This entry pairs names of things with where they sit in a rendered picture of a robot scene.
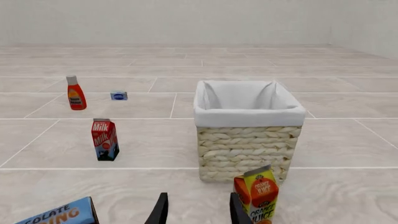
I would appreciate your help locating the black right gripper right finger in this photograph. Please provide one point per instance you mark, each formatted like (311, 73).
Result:
(237, 213)

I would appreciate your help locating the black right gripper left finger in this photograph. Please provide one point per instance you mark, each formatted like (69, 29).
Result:
(160, 211)

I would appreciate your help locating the woven basket with white liner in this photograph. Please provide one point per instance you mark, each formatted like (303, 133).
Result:
(247, 130)

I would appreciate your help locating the red and blue milk carton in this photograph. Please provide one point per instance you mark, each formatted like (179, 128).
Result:
(104, 139)

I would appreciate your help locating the orange juice carton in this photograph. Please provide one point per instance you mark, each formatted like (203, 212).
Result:
(258, 198)

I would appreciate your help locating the blue chocolate pudding box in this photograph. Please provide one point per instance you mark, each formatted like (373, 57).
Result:
(63, 213)

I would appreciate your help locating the small blue and white box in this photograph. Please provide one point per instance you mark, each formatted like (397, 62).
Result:
(118, 95)

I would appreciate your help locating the red sauce bottle grey cap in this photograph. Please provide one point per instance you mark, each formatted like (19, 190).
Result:
(76, 95)

